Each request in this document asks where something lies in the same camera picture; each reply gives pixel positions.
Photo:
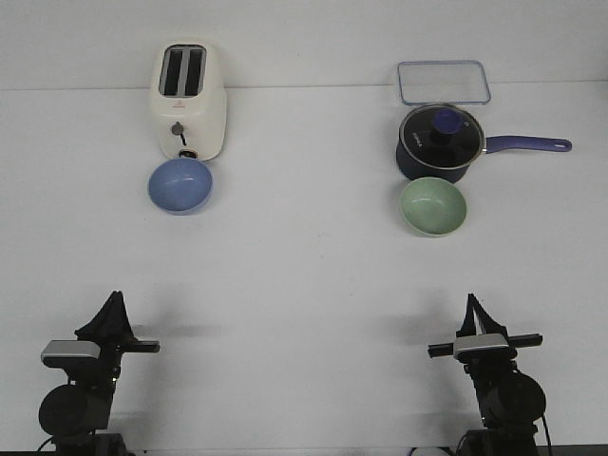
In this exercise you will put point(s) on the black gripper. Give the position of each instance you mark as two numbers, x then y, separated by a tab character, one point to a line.
111	331
499	360

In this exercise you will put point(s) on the green bowl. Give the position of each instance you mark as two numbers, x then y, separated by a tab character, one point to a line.
432	207

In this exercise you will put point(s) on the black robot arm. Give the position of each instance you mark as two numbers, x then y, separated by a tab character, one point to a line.
76	414
509	401

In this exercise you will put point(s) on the blue bowl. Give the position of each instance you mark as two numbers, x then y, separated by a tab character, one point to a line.
180	186

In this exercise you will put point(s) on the dark blue saucepan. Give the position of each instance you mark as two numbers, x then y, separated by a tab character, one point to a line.
413	170

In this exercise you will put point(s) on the glass pot lid blue knob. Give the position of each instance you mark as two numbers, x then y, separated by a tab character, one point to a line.
442	136

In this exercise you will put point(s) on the clear plastic container blue rim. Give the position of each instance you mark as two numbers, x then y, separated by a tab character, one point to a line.
448	82

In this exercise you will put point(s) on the cream two-slot toaster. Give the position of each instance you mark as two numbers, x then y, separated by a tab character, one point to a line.
188	100

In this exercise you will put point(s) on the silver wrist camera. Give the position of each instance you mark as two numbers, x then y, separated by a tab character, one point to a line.
474	345
62	353

